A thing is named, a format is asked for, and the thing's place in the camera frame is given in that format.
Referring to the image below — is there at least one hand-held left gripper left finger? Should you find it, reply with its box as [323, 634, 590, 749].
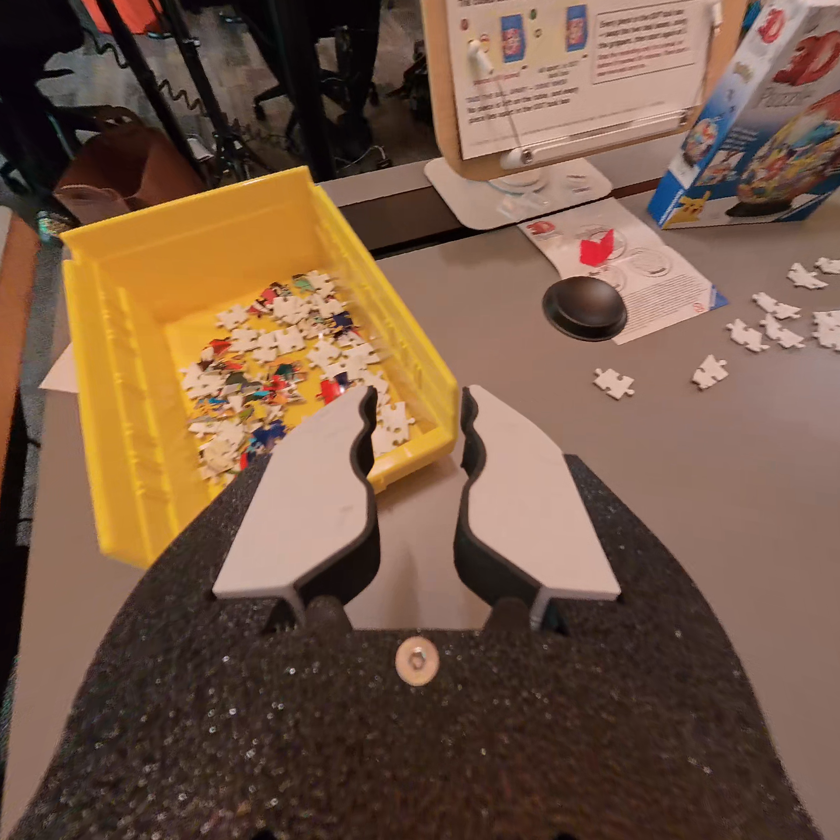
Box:
[212, 386, 382, 624]

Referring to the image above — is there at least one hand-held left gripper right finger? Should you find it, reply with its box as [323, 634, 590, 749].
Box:
[453, 385, 622, 631]

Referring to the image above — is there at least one pile of colourful puzzle pieces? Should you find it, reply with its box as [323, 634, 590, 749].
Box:
[178, 270, 417, 485]

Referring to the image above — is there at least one spread of white puzzle pieces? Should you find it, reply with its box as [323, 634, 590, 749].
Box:
[592, 256, 840, 401]

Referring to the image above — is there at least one yellow plastic bin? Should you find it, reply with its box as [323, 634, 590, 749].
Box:
[60, 165, 459, 569]

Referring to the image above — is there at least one black round ball stand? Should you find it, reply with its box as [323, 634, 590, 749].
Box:
[542, 276, 628, 342]

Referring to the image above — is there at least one blue puzzle box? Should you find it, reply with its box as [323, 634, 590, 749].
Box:
[646, 0, 840, 231]

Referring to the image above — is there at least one folded instruction leaflet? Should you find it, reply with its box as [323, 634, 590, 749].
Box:
[517, 198, 729, 346]

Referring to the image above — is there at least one white paper sheet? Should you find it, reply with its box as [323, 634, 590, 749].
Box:
[39, 344, 84, 395]

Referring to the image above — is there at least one white board stand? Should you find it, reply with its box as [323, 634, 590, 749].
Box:
[424, 147, 614, 231]

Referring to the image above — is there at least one brown bag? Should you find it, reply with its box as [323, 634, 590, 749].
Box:
[56, 108, 207, 224]

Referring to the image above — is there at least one instruction sheet on clipboard stand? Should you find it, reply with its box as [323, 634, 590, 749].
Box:
[420, 0, 749, 181]

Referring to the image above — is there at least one black office chair base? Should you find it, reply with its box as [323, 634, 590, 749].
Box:
[252, 62, 382, 127]

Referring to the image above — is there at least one black tripod stand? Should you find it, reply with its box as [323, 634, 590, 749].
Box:
[72, 0, 263, 185]

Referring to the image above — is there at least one orange fabric item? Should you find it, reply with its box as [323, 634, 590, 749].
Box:
[82, 0, 163, 35]

